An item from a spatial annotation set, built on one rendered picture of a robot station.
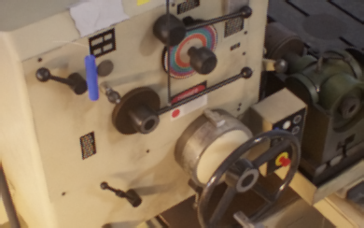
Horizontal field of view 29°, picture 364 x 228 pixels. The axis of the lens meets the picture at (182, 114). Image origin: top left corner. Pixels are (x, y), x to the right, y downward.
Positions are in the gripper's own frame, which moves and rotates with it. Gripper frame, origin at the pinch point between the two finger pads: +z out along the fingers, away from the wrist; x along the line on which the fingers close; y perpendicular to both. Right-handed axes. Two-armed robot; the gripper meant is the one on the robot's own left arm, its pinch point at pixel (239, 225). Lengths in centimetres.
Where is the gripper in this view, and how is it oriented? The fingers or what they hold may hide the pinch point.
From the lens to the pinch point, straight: 216.3
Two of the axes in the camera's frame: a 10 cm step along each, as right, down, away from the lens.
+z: -5.8, -5.6, 5.9
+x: -1.4, 7.9, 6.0
